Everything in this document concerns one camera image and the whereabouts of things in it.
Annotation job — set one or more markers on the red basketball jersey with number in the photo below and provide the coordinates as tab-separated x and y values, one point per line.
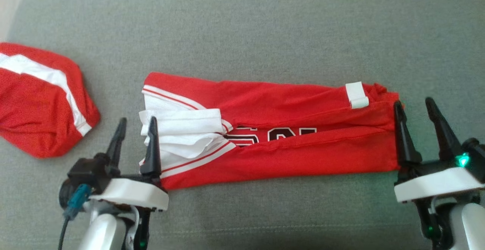
284	102

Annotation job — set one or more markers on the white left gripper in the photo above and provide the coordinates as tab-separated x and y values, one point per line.
132	193

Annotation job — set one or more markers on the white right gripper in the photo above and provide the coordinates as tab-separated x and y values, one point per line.
432	183

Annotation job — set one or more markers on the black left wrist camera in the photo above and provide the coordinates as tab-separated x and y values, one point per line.
81	172

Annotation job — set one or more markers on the red shorts with white stripe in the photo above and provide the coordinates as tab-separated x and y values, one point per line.
38	121

